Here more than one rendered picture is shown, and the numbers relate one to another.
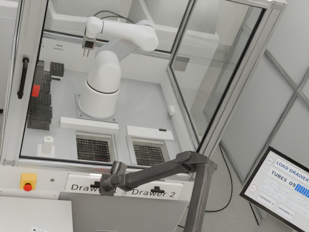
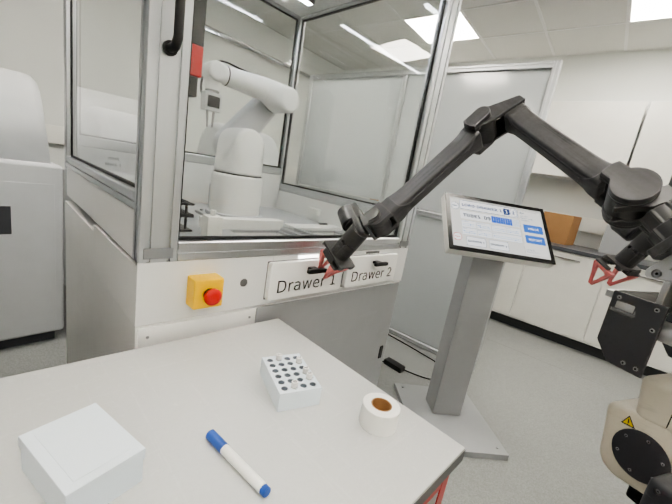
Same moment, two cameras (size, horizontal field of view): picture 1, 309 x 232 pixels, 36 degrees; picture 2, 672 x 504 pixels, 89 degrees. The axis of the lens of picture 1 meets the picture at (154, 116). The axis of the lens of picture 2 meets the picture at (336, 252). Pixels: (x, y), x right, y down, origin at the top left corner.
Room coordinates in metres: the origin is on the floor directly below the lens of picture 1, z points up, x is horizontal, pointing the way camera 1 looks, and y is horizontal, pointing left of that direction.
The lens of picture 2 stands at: (0.78, 0.50, 1.19)
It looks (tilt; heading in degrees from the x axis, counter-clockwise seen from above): 13 degrees down; 336
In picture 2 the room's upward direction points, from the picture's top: 10 degrees clockwise
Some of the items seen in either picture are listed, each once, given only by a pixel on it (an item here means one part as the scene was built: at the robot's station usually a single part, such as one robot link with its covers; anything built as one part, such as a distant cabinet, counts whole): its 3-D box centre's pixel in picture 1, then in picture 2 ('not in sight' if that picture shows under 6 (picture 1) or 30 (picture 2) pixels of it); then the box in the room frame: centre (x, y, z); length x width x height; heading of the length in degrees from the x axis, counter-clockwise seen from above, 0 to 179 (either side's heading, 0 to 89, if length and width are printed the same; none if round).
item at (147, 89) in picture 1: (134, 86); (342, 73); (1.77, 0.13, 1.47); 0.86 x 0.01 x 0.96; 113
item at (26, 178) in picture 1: (28, 182); (205, 291); (1.58, 0.45, 0.88); 0.07 x 0.05 x 0.07; 113
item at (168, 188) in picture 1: (154, 189); (371, 269); (1.85, -0.14, 0.87); 0.29 x 0.02 x 0.11; 113
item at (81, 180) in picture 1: (95, 185); (307, 276); (1.72, 0.15, 0.87); 0.29 x 0.02 x 0.11; 113
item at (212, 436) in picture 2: not in sight; (236, 460); (1.19, 0.41, 0.77); 0.14 x 0.02 x 0.02; 30
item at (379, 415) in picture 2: not in sight; (379, 413); (1.23, 0.15, 0.78); 0.07 x 0.07 x 0.04
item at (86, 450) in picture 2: not in sight; (82, 458); (1.22, 0.60, 0.79); 0.13 x 0.09 x 0.05; 37
